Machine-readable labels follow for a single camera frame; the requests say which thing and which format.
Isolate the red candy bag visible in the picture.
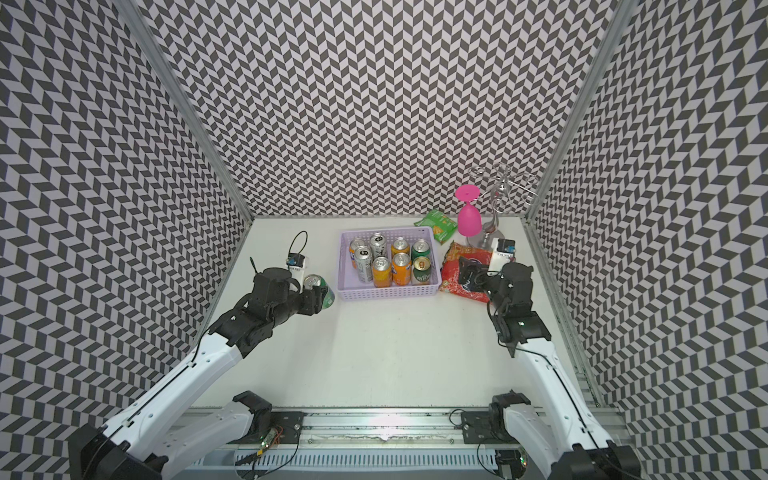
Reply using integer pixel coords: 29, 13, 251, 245
440, 242, 499, 303

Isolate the orange fanta can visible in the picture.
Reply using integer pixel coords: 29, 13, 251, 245
348, 237, 367, 269
372, 256, 392, 288

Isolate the orange schweppes can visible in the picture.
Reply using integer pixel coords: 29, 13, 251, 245
391, 252, 412, 286

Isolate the green can back row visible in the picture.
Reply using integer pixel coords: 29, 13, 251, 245
411, 239, 431, 260

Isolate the green snack packet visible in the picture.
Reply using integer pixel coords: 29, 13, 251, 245
414, 209, 458, 244

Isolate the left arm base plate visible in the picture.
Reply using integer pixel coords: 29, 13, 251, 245
232, 410, 305, 445

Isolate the chrome glass holder stand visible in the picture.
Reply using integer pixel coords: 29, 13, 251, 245
467, 164, 538, 250

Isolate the green can gold top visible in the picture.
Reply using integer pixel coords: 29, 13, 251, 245
411, 255, 432, 285

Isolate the green soda can silver top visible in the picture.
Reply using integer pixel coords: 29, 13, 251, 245
303, 274, 335, 310

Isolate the aluminium mounting rail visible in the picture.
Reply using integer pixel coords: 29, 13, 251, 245
191, 406, 631, 475

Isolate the orange soda can back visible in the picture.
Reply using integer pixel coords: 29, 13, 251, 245
391, 236, 410, 257

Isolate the lavender plastic basket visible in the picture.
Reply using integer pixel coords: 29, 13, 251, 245
334, 227, 442, 301

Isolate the pink wine glass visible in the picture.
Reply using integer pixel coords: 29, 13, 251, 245
455, 184, 483, 237

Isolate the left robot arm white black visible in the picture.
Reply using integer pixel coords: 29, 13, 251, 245
67, 267, 329, 479

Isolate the white monster can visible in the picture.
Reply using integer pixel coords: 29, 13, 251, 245
356, 246, 373, 283
369, 232, 387, 259

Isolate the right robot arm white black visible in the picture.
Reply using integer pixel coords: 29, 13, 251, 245
459, 258, 642, 479

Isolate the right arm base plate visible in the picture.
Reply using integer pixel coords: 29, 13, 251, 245
460, 411, 517, 445

